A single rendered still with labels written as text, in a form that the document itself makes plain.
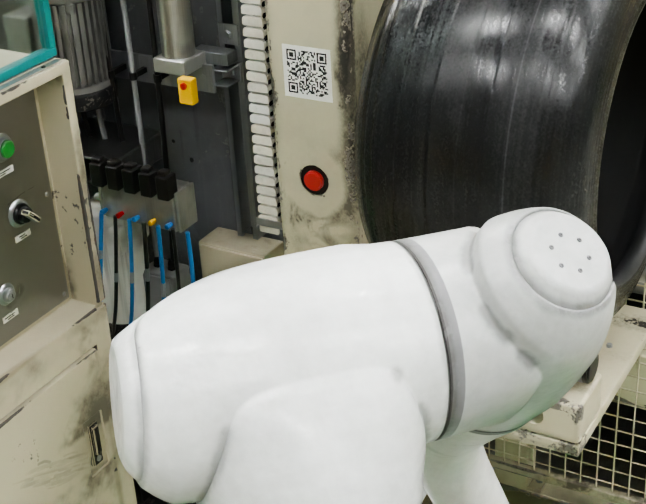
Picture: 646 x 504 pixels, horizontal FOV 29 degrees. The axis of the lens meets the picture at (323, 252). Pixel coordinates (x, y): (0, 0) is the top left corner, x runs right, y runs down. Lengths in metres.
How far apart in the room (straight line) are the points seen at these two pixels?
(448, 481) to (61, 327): 0.89
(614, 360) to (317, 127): 0.54
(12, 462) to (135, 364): 1.06
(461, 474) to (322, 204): 0.81
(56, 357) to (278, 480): 1.10
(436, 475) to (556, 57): 0.55
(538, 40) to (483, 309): 0.68
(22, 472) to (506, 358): 1.13
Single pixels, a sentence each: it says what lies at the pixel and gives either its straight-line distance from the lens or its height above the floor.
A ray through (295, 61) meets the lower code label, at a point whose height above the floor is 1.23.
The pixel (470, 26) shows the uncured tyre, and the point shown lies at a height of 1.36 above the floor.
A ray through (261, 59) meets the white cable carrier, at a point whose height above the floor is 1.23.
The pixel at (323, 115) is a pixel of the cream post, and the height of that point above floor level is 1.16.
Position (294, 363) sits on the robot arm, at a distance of 0.71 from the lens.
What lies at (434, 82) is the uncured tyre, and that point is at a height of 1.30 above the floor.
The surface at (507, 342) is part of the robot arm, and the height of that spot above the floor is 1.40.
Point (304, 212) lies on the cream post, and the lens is 1.80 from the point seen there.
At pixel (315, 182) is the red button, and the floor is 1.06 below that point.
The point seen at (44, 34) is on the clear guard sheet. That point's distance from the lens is 1.70.
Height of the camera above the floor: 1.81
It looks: 28 degrees down
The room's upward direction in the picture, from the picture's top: 3 degrees counter-clockwise
